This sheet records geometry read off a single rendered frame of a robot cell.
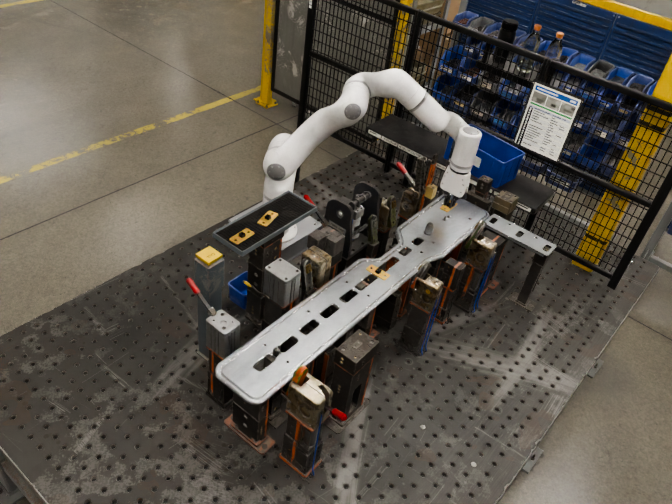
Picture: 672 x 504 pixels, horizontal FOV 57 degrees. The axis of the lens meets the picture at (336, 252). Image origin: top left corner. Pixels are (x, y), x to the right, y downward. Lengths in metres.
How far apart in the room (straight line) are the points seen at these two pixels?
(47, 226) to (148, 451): 2.27
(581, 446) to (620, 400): 0.42
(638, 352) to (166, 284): 2.63
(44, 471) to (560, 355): 1.85
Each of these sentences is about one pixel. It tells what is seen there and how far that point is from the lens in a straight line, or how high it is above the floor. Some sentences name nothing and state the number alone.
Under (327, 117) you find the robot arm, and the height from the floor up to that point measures 1.39.
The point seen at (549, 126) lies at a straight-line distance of 2.84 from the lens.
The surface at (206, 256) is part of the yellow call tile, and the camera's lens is 1.96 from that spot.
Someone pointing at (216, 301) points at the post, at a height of 0.97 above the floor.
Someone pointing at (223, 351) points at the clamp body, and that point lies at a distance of 1.93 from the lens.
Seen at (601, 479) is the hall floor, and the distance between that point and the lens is 3.25.
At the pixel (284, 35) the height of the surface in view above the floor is 0.64.
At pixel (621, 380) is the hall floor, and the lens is 3.71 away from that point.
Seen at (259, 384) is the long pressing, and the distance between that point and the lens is 1.82.
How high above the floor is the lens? 2.44
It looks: 39 degrees down
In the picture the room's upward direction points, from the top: 9 degrees clockwise
